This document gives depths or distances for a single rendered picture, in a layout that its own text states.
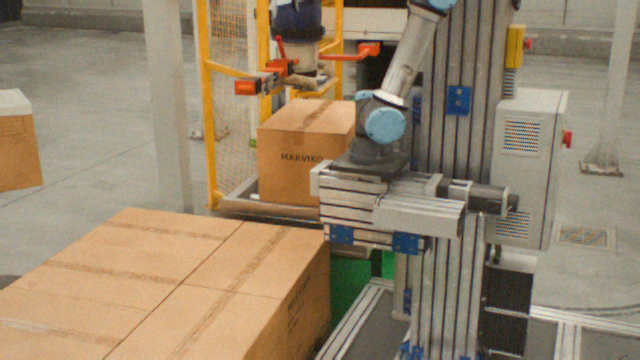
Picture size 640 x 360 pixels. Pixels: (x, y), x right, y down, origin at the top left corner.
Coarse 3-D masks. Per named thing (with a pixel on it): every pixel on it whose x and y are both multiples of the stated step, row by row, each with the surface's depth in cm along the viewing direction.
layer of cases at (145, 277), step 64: (64, 256) 262; (128, 256) 262; (192, 256) 262; (256, 256) 262; (320, 256) 273; (0, 320) 217; (64, 320) 218; (128, 320) 218; (192, 320) 218; (256, 320) 218; (320, 320) 283
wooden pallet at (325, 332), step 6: (330, 312) 298; (330, 318) 299; (324, 324) 290; (330, 324) 300; (324, 330) 290; (330, 330) 301; (318, 336) 282; (324, 336) 291; (318, 342) 288; (324, 342) 293; (312, 348) 274; (318, 348) 289; (306, 354) 268; (312, 354) 289
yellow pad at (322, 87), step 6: (330, 78) 295; (336, 78) 298; (318, 84) 281; (324, 84) 283; (330, 84) 286; (300, 90) 273; (306, 90) 273; (312, 90) 272; (318, 90) 272; (324, 90) 276; (306, 96) 271; (312, 96) 270; (318, 96) 270
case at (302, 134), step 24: (288, 120) 302; (312, 120) 302; (336, 120) 302; (264, 144) 291; (288, 144) 288; (312, 144) 286; (336, 144) 283; (264, 168) 295; (288, 168) 292; (312, 168) 289; (264, 192) 299; (288, 192) 296
